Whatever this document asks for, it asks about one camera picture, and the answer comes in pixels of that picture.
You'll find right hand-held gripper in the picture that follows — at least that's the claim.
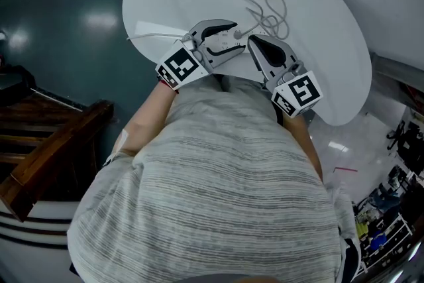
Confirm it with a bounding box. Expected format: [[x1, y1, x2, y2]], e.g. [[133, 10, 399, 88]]
[[247, 35, 324, 119]]

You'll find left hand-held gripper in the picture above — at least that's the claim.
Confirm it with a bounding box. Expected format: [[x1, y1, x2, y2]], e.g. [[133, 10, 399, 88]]
[[155, 19, 248, 91]]

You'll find white power strip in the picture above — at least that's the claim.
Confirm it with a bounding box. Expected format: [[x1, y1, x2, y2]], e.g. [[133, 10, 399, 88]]
[[204, 28, 269, 51]]

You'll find grey hair dryer cable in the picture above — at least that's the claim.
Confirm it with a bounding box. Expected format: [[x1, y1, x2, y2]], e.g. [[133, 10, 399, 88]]
[[233, 0, 291, 41]]

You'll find person's right forearm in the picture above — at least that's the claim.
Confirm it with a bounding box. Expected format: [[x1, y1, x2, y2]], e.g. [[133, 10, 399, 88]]
[[282, 111, 324, 184]]

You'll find person's left forearm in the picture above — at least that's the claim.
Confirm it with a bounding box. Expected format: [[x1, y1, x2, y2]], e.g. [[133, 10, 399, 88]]
[[113, 82, 177, 162]]

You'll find person's grey striped shirt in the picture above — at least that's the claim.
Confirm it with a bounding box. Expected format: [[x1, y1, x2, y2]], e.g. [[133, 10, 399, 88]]
[[67, 75, 362, 283]]

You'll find black office chair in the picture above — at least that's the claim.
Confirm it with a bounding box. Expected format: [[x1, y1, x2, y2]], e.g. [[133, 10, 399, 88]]
[[386, 120, 424, 176]]

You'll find cluttered white storage rack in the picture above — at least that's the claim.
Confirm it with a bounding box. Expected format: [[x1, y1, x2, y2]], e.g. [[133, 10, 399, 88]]
[[352, 187, 415, 273]]

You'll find black bag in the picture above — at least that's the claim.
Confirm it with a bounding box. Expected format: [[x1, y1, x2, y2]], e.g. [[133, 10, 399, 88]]
[[0, 64, 37, 107]]

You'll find dark wooden staircase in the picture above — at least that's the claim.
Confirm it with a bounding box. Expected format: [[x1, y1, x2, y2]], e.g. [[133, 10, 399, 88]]
[[0, 91, 115, 223]]

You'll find white power strip cable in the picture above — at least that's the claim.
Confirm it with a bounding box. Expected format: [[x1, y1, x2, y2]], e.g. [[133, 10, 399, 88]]
[[127, 30, 190, 41]]

